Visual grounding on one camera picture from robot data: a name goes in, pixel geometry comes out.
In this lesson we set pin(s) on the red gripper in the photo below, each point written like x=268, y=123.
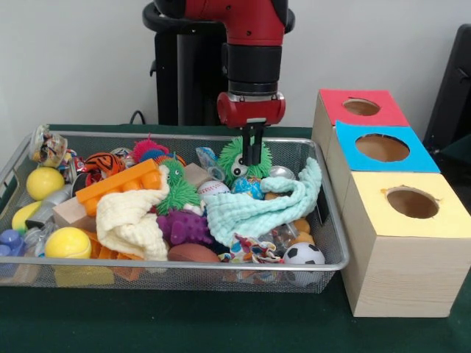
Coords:
x=250, y=110

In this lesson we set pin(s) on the green puffer ball with eyes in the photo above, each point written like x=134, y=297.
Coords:
x=229, y=154

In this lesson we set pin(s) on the mint green cloth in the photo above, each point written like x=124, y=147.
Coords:
x=243, y=217

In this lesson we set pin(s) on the shallow mesh bin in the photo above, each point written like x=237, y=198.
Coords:
x=184, y=274

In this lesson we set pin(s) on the wooden box with three holes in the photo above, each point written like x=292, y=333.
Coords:
x=404, y=279

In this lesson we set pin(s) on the green spiky caterpillar toy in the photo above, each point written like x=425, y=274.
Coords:
x=180, y=193

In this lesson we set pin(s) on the purple spiky toy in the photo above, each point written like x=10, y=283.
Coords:
x=184, y=228

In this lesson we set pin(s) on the small soccer ball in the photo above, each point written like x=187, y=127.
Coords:
x=303, y=252

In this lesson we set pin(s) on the brown toy football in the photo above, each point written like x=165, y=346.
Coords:
x=193, y=253

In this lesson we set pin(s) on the orange toy brick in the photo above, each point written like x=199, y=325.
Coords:
x=117, y=180

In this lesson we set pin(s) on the cream yellow cloth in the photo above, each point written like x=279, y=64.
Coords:
x=125, y=217

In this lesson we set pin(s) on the black stand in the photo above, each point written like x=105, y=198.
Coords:
x=452, y=92

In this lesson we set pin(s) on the yellow tennis ball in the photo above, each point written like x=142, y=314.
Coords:
x=68, y=242

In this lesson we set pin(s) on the smooth yellow ball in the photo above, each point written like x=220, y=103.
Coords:
x=45, y=183

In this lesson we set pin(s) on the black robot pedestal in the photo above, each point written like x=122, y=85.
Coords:
x=191, y=81

